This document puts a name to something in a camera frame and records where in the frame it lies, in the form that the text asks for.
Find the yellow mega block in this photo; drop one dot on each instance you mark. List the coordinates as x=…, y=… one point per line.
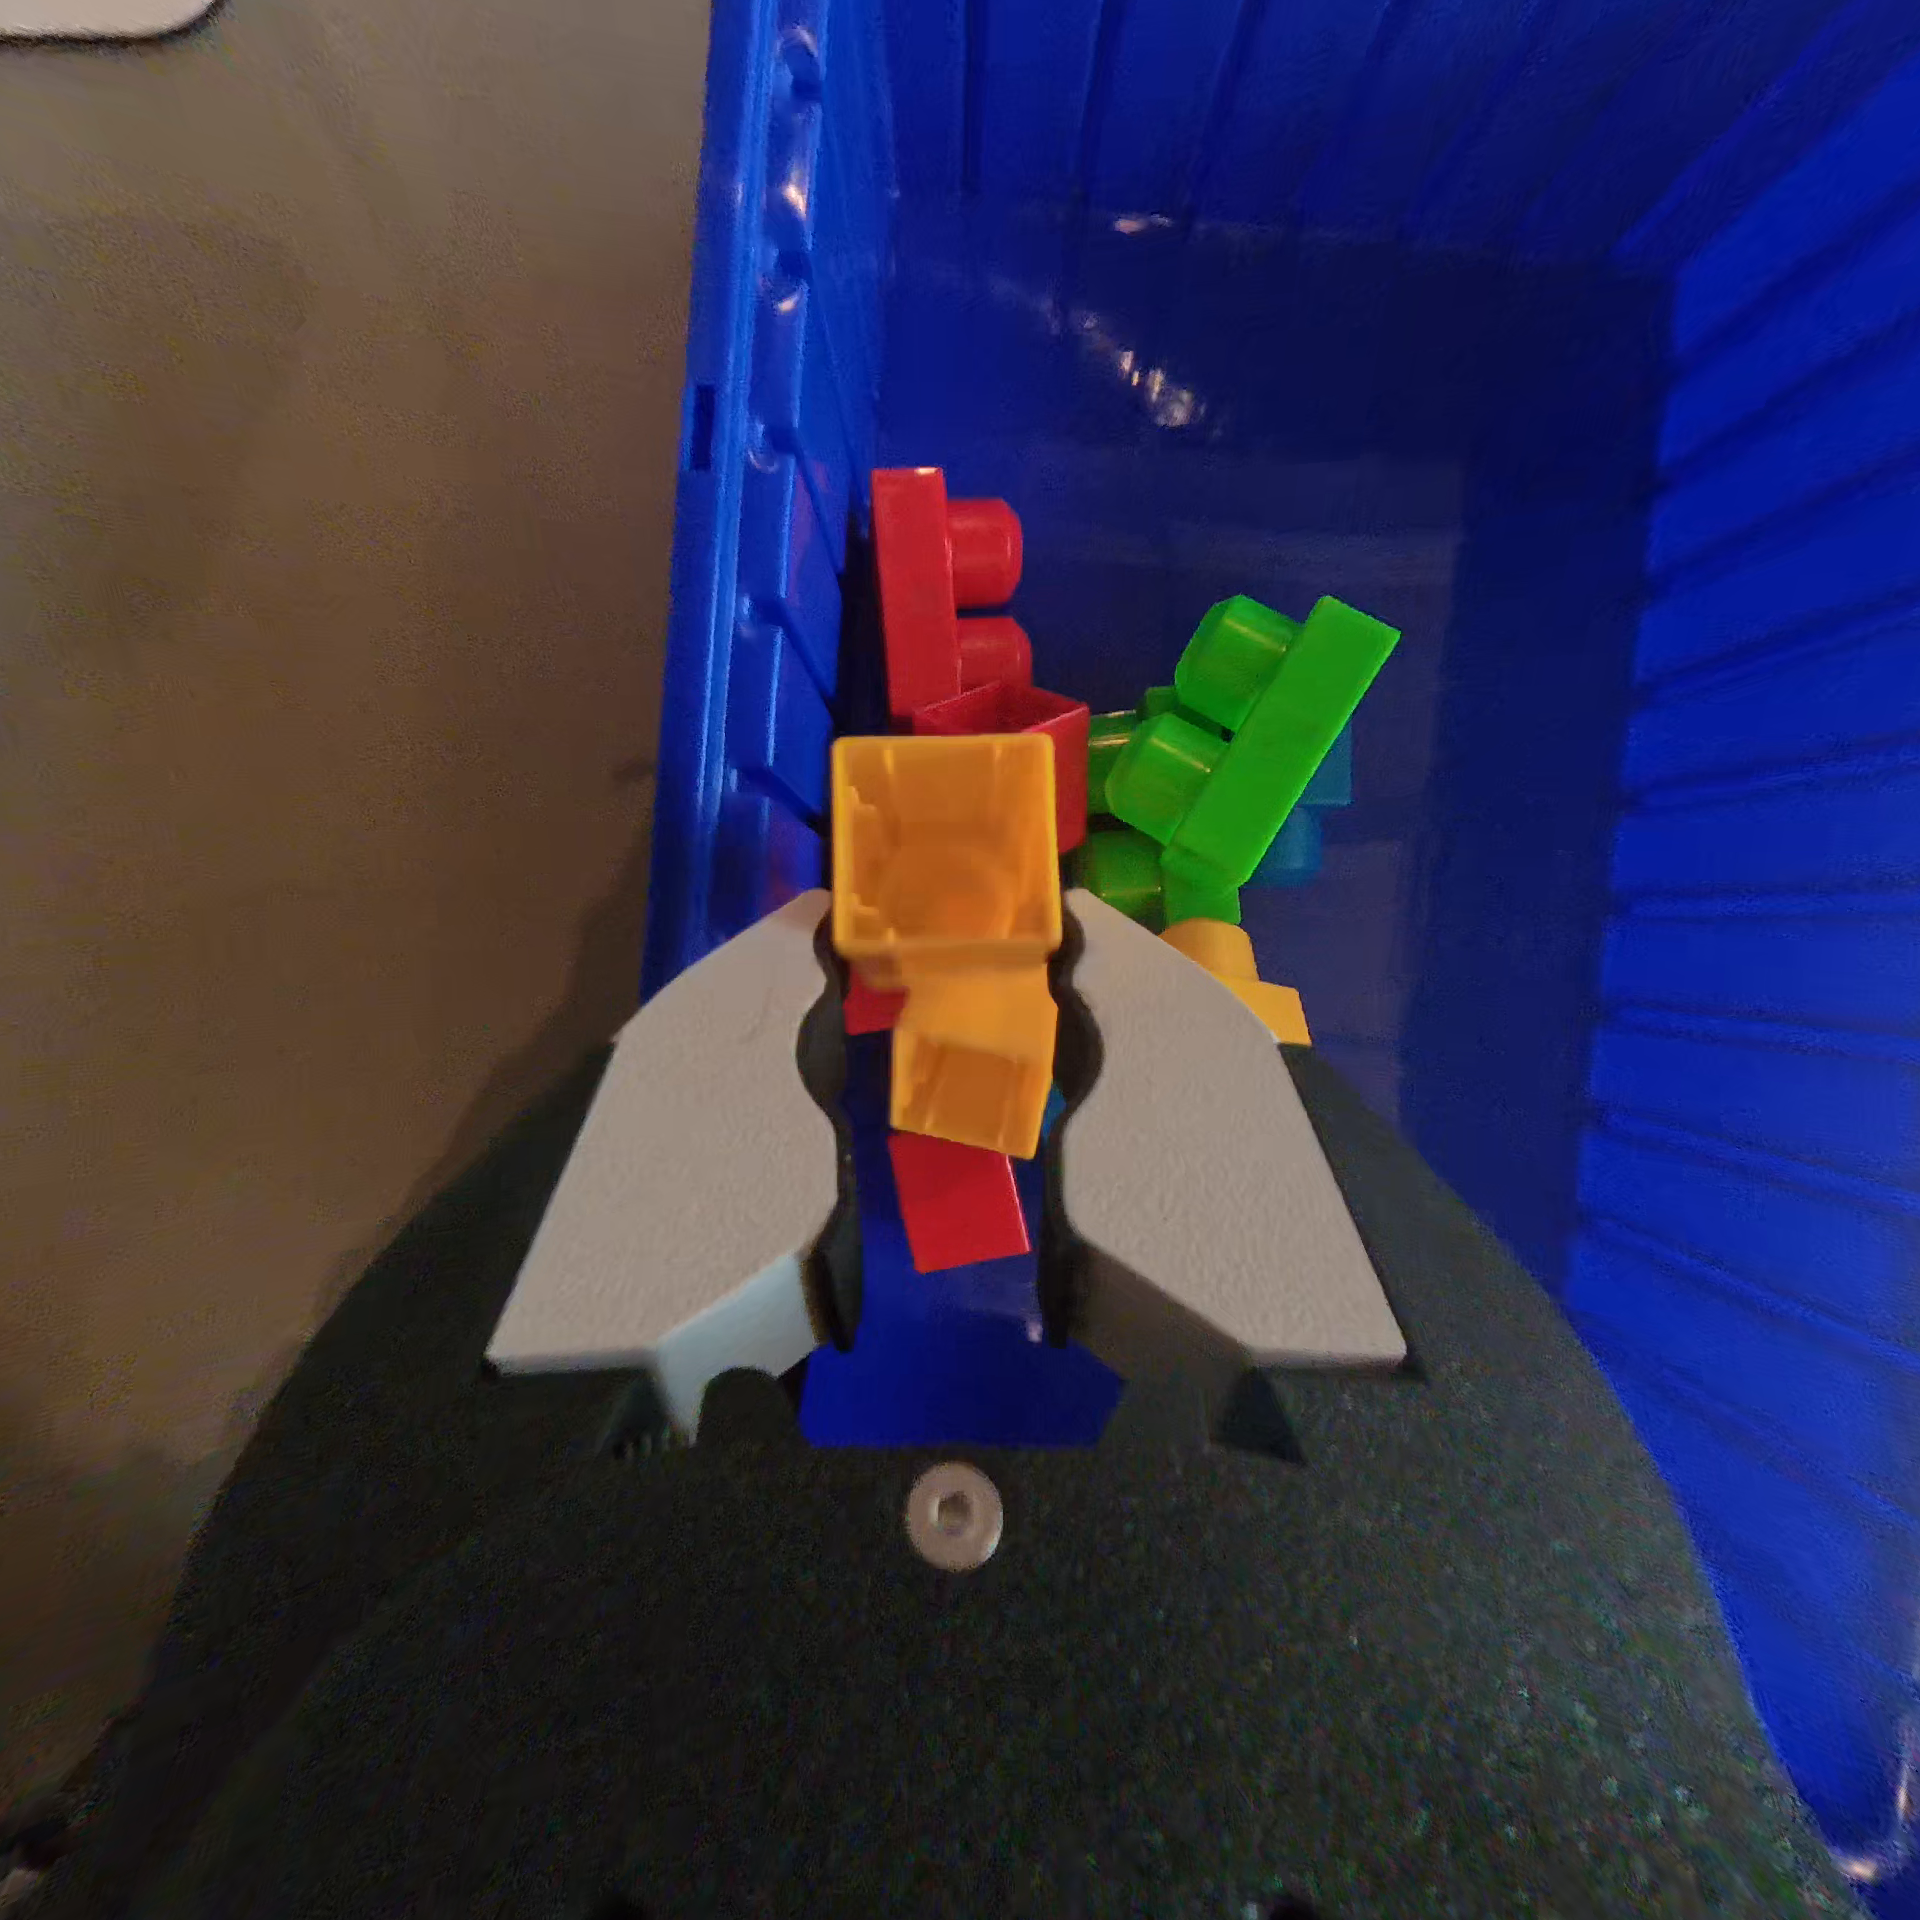
x=1225, y=953
x=945, y=839

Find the red mega block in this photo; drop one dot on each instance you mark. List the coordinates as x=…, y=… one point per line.
x=1070, y=780
x=915, y=585
x=962, y=1207

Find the wooden sign stand white base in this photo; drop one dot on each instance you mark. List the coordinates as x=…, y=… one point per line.
x=91, y=13

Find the teal mega block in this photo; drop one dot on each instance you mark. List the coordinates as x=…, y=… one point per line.
x=1301, y=848

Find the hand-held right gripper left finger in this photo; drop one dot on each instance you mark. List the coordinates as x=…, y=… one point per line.
x=675, y=1170

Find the blue plastic bin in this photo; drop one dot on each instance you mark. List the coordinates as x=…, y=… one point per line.
x=1725, y=901

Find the green mega block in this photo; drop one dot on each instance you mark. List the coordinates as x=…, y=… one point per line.
x=1119, y=870
x=1291, y=735

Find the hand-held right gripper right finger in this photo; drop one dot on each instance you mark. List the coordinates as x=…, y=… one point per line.
x=1215, y=1170

